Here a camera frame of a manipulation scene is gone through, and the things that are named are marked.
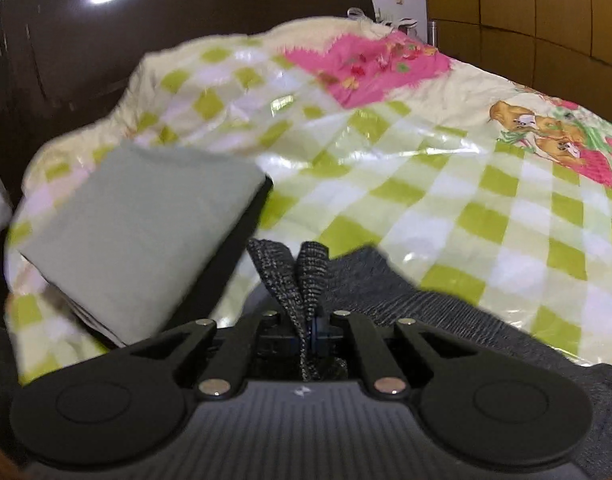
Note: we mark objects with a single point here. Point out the folded grey cloth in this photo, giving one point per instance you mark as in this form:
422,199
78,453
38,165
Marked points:
135,230

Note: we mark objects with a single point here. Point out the brown wooden wardrobe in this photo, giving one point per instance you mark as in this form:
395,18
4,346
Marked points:
536,10

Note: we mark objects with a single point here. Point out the checked printed blanket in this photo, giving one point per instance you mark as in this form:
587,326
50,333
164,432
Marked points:
386,170

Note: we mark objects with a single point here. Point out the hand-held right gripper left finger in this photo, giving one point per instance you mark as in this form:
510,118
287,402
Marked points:
258,332

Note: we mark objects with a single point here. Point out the dark wooden headboard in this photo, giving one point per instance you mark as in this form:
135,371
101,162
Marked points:
135,35

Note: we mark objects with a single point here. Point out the metal pole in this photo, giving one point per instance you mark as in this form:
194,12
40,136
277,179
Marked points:
432,32

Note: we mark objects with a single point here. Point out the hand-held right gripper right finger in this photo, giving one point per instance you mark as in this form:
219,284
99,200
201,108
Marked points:
358,340

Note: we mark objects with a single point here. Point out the dark grey checked pants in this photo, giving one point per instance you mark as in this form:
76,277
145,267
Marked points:
436,320

